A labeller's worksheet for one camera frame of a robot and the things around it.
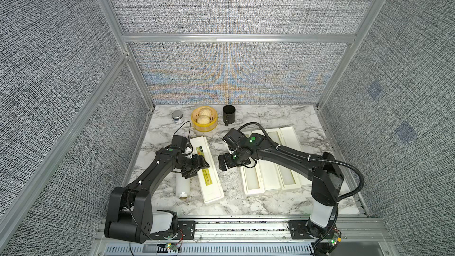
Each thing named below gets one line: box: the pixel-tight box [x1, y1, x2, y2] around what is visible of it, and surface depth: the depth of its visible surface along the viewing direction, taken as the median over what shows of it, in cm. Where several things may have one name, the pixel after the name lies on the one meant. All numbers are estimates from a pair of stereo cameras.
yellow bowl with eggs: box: [191, 105, 219, 133], surface depth 108 cm
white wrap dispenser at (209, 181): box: [189, 136, 226, 205], surface depth 81 cm
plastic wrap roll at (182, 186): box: [175, 172, 191, 200], surface depth 82 cm
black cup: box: [222, 104, 236, 127], surface depth 108 cm
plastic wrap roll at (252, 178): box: [244, 166, 261, 190], surface depth 82 cm
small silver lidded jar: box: [171, 110, 185, 125], surface depth 109 cm
